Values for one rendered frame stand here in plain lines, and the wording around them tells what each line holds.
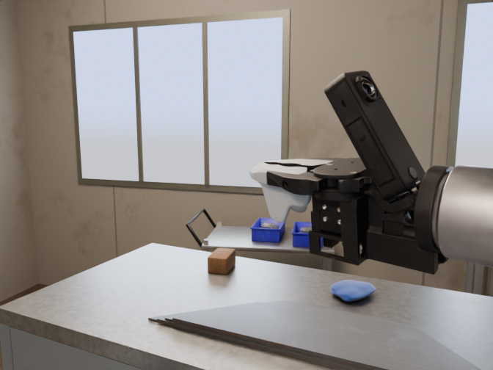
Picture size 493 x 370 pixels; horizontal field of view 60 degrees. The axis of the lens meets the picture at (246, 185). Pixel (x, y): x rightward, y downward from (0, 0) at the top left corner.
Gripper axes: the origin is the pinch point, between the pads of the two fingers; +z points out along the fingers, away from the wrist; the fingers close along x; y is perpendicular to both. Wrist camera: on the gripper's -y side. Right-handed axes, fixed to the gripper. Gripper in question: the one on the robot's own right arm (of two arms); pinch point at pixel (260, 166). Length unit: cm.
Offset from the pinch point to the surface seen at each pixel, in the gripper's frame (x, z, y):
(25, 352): -10, 72, 49
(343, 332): 32, 10, 43
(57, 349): -6, 62, 46
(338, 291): 50, 22, 46
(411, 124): 239, 82, 32
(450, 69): 252, 63, 0
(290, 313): 31, 23, 43
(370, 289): 56, 17, 46
